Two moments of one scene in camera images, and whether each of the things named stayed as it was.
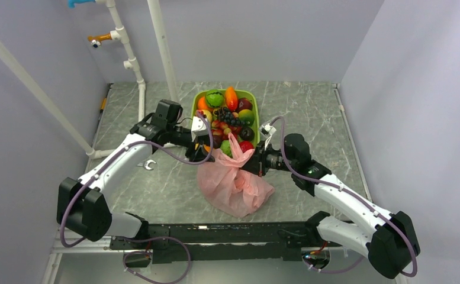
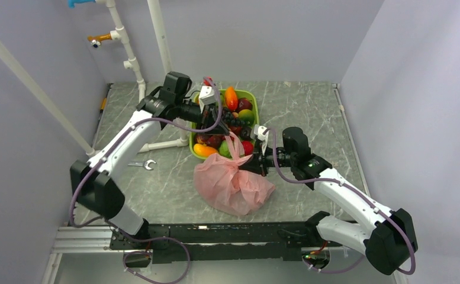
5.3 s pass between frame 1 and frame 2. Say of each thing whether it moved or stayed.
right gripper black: stayed
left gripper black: moved
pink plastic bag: stayed
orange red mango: stayed
